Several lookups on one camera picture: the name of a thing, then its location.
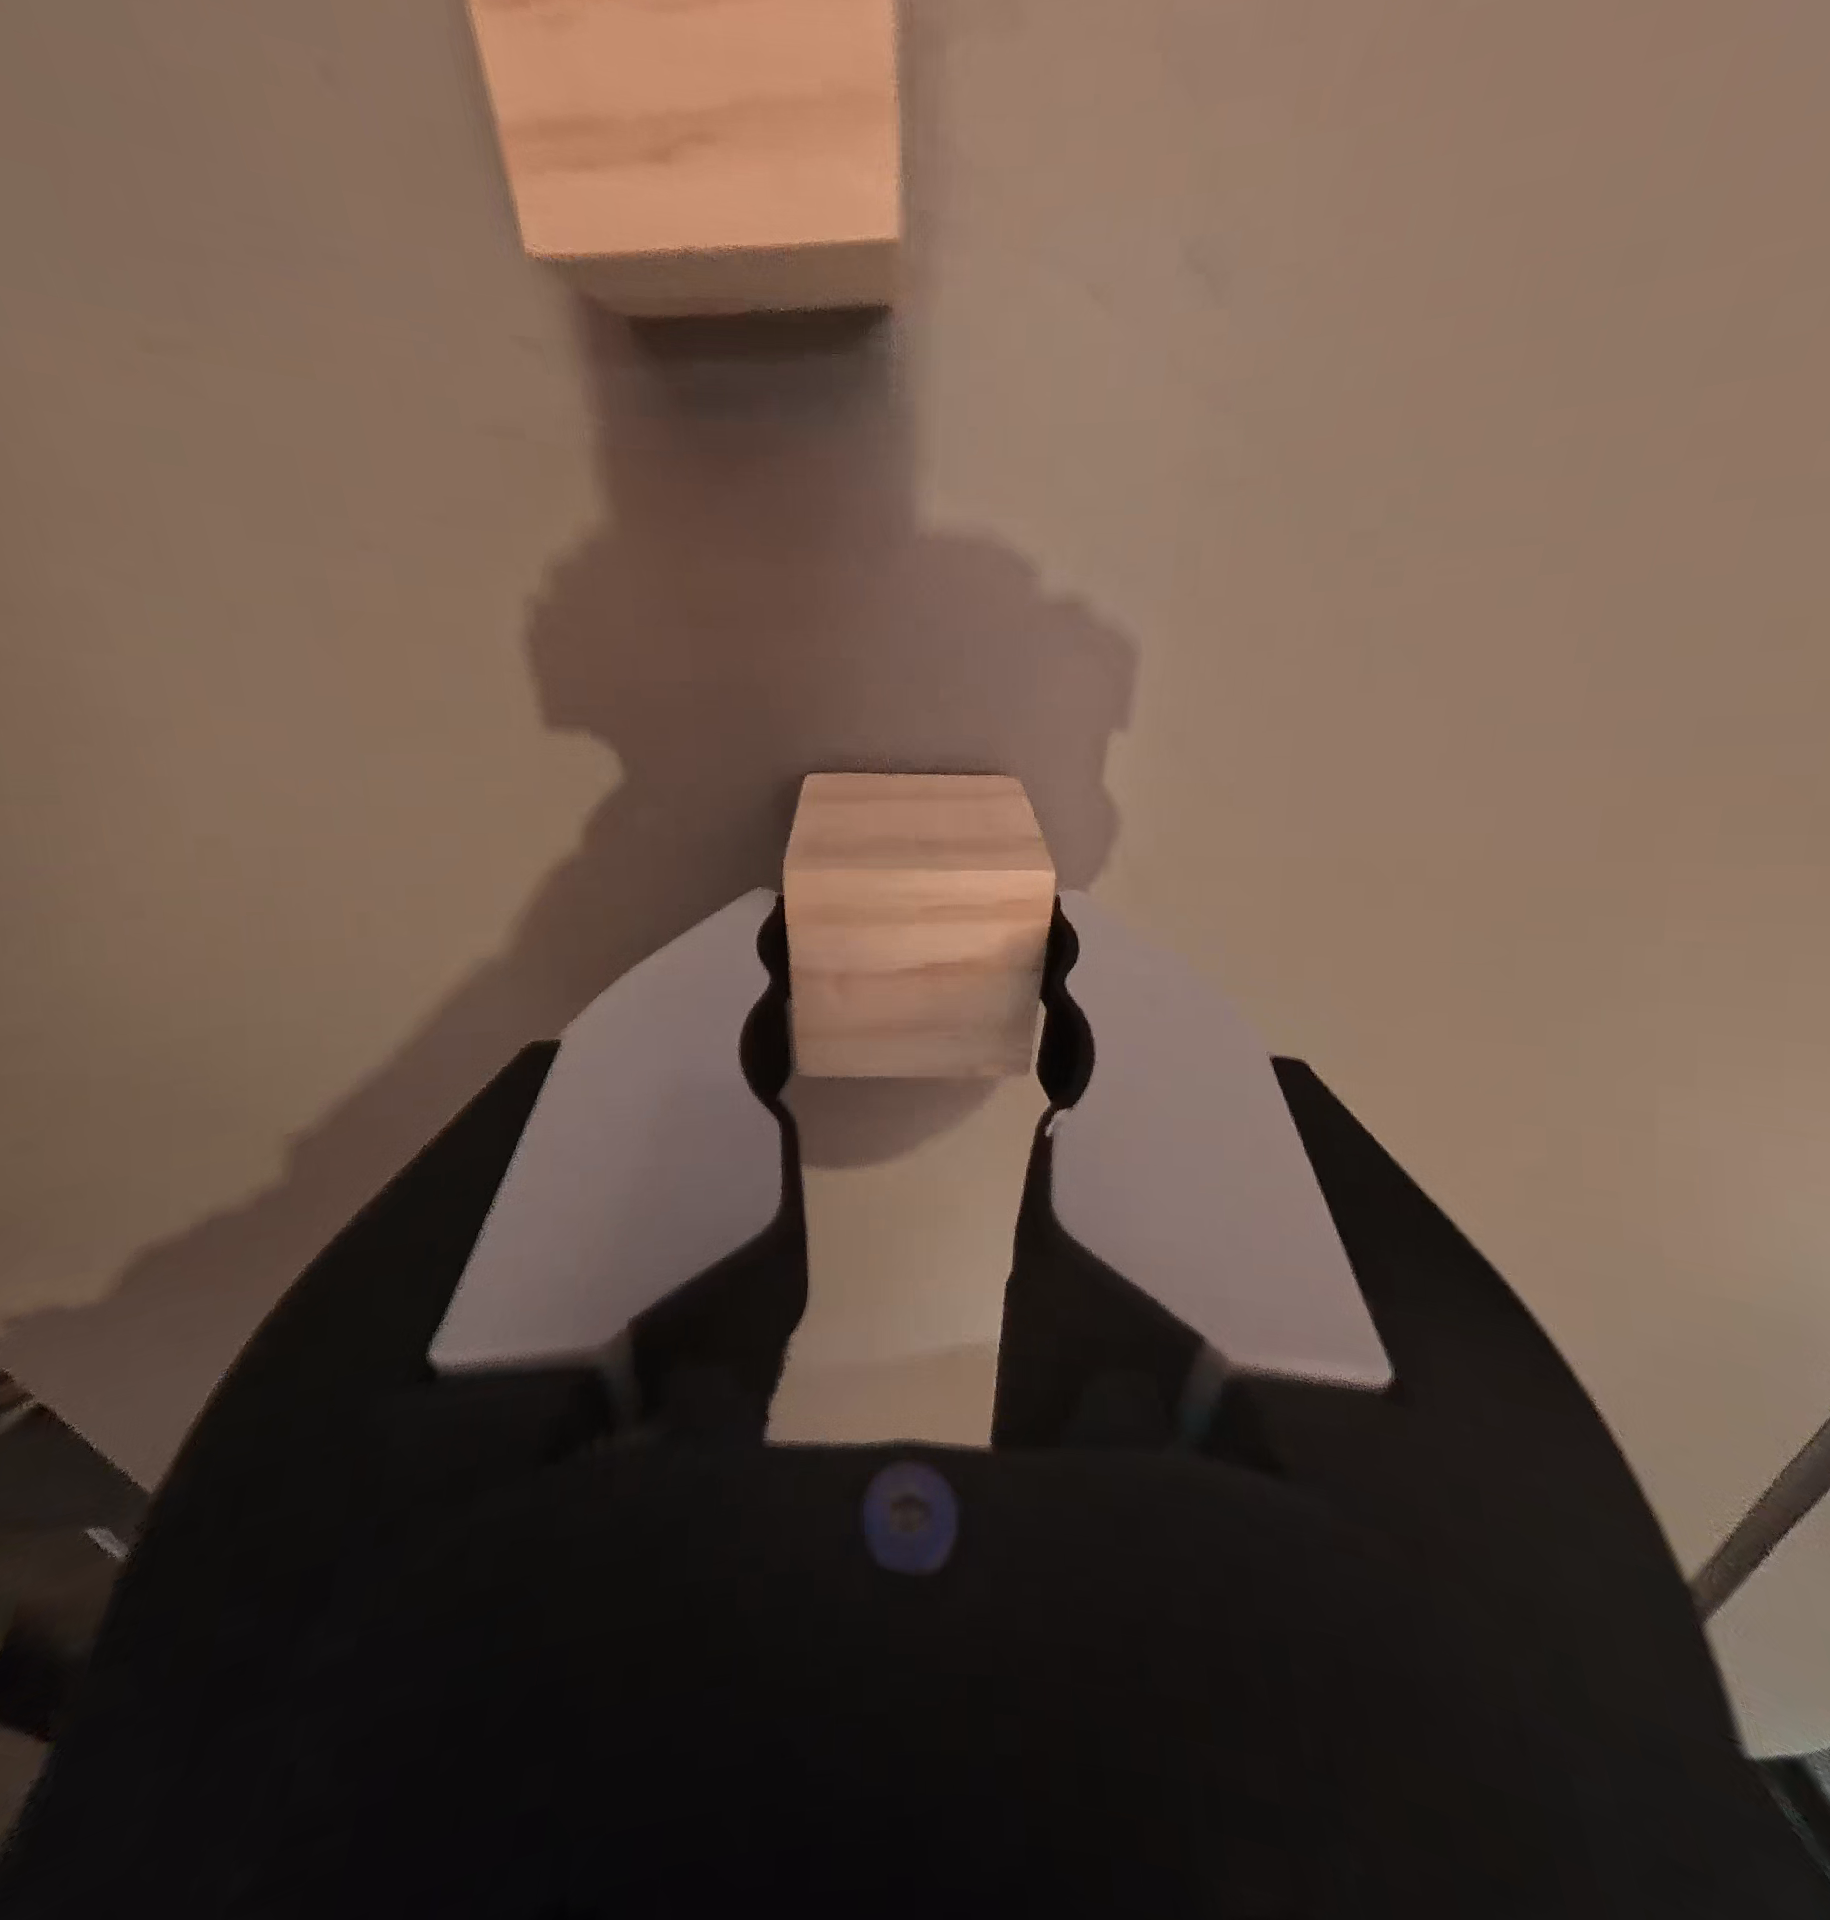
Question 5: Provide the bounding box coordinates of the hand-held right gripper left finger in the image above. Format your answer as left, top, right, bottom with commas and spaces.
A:
429, 889, 811, 1444

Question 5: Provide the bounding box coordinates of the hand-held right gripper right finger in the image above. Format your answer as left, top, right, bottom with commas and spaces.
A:
995, 889, 1397, 1448

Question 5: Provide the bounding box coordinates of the wooden cube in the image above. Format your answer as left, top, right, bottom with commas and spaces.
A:
465, 0, 904, 320
782, 773, 1057, 1083

